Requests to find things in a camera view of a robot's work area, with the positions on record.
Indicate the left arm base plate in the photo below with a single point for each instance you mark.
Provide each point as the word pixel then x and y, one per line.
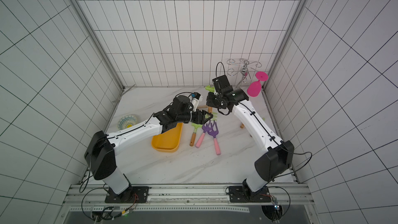
pixel 127 193

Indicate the purple rake pink handle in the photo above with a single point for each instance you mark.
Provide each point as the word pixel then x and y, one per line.
pixel 206 127
pixel 213 131

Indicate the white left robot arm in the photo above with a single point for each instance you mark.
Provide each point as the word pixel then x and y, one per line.
pixel 103 148

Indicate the purple rake pink handle right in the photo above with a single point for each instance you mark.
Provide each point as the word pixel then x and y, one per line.
pixel 213 131

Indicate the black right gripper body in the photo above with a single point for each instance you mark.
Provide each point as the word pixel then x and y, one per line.
pixel 214 99

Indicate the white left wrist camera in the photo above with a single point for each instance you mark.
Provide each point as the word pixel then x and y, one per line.
pixel 196 99

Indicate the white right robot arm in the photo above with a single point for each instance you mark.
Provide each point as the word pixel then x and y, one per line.
pixel 276 154

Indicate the pink plastic wine glass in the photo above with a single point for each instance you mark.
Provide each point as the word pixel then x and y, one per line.
pixel 255 88

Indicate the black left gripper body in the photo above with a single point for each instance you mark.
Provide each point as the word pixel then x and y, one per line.
pixel 189 116

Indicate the green fork tool wooden handle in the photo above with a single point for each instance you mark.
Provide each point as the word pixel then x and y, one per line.
pixel 213 116

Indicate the aluminium front rail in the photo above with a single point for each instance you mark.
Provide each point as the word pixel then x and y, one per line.
pixel 191 195

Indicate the blue yellow patterned plate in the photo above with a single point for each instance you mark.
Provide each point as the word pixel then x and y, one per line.
pixel 127 121

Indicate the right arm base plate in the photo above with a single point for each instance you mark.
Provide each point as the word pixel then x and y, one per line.
pixel 240 194

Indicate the green rake wooden handle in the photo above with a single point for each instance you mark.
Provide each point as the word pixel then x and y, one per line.
pixel 196 126

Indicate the silver wine glass rack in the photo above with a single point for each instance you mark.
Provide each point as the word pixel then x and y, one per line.
pixel 242 70

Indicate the yellow plastic storage box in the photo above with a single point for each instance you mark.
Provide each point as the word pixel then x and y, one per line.
pixel 168 141

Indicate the green spade fork wooden handle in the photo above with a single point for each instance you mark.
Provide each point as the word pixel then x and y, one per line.
pixel 211 100

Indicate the purple rake pink handle left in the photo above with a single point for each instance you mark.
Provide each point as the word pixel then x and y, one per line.
pixel 206 127

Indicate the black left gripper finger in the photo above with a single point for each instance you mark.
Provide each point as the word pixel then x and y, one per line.
pixel 204 114
pixel 204 119

